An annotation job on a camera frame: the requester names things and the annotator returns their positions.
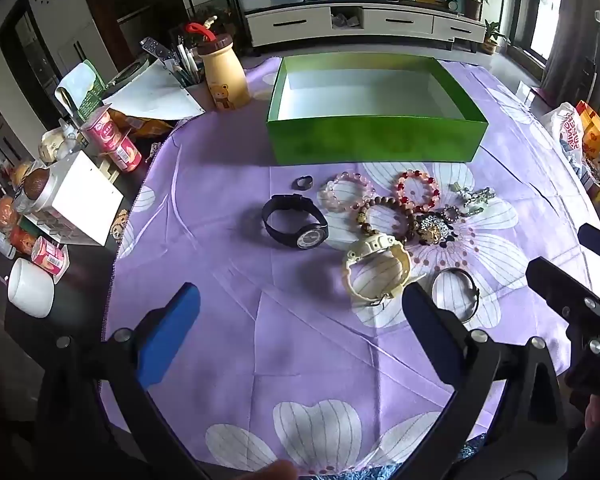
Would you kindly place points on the green and white carton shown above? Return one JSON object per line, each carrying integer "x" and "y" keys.
{"x": 82, "y": 87}

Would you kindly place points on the green cardboard box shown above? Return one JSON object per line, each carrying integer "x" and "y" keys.
{"x": 375, "y": 135}

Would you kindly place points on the orange snack packets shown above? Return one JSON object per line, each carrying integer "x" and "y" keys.
{"x": 592, "y": 130}

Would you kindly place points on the white box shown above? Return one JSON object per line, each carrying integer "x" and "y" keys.
{"x": 80, "y": 200}

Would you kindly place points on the gold leopard brooch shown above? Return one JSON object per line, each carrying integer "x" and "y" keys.
{"x": 432, "y": 232}

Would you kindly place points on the pen holder with pens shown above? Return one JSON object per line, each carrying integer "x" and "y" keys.
{"x": 187, "y": 72}

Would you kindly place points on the jar with brown lid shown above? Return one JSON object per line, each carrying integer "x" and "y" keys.
{"x": 35, "y": 187}

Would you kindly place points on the cream wristwatch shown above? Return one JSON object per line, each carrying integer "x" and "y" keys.
{"x": 352, "y": 262}

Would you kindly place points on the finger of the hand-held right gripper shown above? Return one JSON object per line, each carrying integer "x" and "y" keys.
{"x": 555, "y": 282}
{"x": 597, "y": 242}

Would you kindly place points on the tall potted plant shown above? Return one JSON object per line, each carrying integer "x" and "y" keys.
{"x": 474, "y": 2}

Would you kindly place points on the small alarm clock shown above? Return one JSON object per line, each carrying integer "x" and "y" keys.
{"x": 452, "y": 5}

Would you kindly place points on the black wristwatch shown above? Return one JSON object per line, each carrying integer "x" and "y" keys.
{"x": 307, "y": 237}

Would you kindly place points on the white television cabinet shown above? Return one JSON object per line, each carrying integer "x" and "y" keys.
{"x": 400, "y": 22}

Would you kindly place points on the purple floral tablecloth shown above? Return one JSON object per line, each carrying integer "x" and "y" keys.
{"x": 280, "y": 350}

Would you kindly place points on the orange snack bag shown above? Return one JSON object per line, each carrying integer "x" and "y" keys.
{"x": 140, "y": 127}

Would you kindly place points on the white plastic bag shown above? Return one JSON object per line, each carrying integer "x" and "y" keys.
{"x": 562, "y": 127}

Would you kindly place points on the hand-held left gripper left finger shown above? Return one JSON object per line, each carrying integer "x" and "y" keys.
{"x": 172, "y": 330}

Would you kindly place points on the grey remote control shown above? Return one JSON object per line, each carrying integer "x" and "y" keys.
{"x": 152, "y": 49}

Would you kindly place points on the white cup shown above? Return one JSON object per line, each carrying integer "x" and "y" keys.
{"x": 30, "y": 287}

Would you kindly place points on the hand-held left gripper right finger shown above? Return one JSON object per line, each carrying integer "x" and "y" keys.
{"x": 430, "y": 330}

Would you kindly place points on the white paper sheet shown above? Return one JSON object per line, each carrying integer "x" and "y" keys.
{"x": 152, "y": 92}

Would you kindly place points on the small dark brooch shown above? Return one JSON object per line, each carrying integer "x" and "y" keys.
{"x": 451, "y": 213}

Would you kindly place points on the silver bangle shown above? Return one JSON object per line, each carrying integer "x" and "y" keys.
{"x": 474, "y": 292}

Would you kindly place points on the small potted plant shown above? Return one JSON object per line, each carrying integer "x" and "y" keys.
{"x": 492, "y": 40}

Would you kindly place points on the person's left hand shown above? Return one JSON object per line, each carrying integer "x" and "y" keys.
{"x": 275, "y": 472}

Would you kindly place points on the yellow bear bottle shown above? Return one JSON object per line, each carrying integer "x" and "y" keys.
{"x": 225, "y": 77}

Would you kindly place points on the pink can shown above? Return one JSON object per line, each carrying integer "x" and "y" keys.
{"x": 49, "y": 256}

